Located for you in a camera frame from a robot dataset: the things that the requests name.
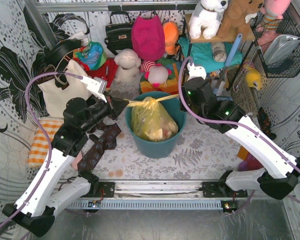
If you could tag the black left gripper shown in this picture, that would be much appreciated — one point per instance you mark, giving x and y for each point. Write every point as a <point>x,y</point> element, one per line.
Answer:
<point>112,107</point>

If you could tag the yellow plastic trash bag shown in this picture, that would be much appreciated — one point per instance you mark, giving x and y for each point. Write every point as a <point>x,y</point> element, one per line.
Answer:
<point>150,121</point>

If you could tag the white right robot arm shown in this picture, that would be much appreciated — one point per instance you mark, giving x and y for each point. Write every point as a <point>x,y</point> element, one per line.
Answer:
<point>279,174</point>

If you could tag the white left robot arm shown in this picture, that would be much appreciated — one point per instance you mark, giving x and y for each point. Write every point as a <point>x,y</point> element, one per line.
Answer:
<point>38,207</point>

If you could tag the teal plastic trash bin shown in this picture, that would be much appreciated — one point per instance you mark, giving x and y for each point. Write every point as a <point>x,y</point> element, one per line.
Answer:
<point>162,149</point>

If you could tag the cream canvas tote bag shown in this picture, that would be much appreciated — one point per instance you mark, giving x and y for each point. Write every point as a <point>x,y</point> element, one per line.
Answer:
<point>56,98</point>

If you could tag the magenta fuzzy bag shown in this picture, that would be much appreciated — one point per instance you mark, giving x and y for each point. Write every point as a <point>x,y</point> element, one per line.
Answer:
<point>148,38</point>

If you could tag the red garment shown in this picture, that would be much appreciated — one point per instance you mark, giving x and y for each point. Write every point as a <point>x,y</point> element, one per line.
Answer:
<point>104,69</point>

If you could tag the dark floral necktie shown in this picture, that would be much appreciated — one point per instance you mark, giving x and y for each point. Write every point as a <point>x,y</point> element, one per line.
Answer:
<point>107,141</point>

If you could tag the white plush lamb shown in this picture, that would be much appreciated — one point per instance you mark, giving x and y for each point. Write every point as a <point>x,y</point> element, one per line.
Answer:
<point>129,64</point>

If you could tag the pink striped plush doll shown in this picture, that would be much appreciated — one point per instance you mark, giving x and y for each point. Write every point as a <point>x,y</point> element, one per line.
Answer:
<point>155,73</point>

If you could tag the colourful silk scarf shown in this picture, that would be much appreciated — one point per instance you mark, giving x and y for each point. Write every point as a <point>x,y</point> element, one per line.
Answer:
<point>90,57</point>

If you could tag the black leather handbag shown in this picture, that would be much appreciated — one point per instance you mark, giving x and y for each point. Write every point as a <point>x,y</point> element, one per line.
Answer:
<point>119,36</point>

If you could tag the pink cloth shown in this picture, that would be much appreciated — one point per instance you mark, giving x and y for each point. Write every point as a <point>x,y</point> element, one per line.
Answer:
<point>75,162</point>

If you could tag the black hat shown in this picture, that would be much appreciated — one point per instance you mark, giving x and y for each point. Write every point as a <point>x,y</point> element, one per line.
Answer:
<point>54,56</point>

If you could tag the orange checked towel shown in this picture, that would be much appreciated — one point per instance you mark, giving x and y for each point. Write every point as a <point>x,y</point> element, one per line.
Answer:
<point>39,148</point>

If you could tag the orange plush toy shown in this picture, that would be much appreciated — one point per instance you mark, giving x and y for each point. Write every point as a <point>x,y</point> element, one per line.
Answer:
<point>171,34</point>

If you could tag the teal folded cloth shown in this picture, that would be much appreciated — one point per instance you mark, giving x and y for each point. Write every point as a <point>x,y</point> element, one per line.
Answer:
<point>202,55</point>

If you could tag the white plush dog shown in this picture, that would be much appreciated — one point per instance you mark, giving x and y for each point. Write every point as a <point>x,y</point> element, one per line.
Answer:
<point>206,18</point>

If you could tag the yellow plush duck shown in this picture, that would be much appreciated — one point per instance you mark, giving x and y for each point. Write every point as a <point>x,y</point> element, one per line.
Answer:
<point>252,75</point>

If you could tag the brown teddy bear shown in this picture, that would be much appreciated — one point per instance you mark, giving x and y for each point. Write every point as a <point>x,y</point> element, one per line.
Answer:
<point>237,16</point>

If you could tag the purple orange sock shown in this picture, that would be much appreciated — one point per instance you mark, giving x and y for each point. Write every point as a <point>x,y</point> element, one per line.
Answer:
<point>249,162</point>

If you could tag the black metal shelf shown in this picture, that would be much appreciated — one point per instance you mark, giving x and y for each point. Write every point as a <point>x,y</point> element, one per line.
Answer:
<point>232,36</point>

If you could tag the silver foil pouch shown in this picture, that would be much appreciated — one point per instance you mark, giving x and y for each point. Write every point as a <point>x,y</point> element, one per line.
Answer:
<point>280,48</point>

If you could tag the pink plush toy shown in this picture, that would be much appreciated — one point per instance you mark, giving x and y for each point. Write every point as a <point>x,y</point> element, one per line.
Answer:
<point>273,13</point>

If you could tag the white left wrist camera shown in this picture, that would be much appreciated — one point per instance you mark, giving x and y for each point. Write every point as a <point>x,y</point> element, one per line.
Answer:
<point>96,86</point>

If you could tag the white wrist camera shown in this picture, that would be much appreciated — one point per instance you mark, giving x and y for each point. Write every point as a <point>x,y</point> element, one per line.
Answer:
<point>96,86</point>
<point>196,71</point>

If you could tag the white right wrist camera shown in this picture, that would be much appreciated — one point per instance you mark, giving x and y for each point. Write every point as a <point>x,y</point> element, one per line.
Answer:
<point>196,71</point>

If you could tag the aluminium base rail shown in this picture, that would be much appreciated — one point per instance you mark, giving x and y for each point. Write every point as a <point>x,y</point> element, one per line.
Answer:
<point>157,195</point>

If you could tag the blue handled broom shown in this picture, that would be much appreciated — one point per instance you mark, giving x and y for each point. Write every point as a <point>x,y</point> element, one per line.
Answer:
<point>219,86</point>

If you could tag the black wire basket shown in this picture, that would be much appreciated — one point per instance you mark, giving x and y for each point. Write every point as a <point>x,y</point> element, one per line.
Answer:
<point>288,68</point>

